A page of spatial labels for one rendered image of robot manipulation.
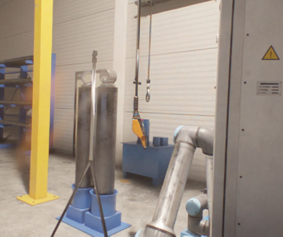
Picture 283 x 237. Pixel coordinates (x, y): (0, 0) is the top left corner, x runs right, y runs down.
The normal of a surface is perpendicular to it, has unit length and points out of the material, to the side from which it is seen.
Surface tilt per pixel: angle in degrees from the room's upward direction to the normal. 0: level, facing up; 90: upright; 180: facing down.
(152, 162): 90
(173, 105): 90
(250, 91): 90
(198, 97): 90
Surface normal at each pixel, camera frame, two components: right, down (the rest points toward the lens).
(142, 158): -0.63, 0.00
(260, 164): -0.19, 0.01
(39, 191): 0.77, 0.04
